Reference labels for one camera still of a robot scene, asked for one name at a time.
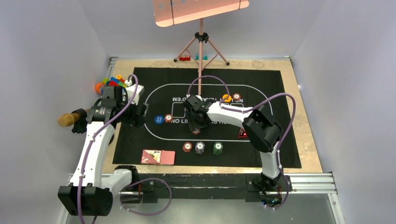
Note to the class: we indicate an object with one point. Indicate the green poker chip stack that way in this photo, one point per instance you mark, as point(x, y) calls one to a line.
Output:
point(217, 148)

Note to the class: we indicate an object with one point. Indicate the blue small blind button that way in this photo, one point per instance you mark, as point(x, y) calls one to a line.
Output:
point(159, 119)

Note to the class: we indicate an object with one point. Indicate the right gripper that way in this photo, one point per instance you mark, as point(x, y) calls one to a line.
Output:
point(193, 124)

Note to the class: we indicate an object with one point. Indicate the playing card deck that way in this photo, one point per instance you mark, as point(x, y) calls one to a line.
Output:
point(158, 157)

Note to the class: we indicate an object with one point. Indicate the pink music stand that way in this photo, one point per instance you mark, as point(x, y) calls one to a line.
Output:
point(173, 12)

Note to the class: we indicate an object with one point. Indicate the black red all-in triangle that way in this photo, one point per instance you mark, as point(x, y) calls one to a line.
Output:
point(242, 134)

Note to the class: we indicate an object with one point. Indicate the black poker table mat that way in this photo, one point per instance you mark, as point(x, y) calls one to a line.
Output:
point(166, 124)

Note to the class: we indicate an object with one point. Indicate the gold microphone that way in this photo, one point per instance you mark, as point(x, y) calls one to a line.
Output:
point(69, 119)

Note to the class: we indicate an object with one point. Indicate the red toy block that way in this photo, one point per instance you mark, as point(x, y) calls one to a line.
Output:
point(185, 58)

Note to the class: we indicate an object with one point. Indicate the single red poker chip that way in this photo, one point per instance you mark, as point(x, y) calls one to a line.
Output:
point(168, 118)

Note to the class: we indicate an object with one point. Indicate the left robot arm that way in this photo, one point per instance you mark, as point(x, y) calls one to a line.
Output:
point(87, 194)

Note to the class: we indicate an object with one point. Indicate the blue poker chip stack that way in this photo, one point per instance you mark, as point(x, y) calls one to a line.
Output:
point(199, 148)

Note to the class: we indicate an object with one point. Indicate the yellow big blind button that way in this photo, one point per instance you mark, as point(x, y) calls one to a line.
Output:
point(227, 98)

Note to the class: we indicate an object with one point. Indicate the colourful toy block stack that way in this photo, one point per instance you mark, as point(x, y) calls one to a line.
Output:
point(115, 81)

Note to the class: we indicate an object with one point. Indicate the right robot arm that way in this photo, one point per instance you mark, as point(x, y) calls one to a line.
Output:
point(263, 131)

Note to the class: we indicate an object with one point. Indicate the aluminium rail frame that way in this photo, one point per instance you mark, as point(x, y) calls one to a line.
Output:
point(154, 182)

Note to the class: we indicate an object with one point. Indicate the red poker chip stack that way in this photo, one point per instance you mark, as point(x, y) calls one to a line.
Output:
point(187, 147)

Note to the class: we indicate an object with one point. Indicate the orange tape roll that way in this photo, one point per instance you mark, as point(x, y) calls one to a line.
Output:
point(99, 88)

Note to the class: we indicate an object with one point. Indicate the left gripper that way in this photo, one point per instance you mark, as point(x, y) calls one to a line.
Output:
point(135, 119)

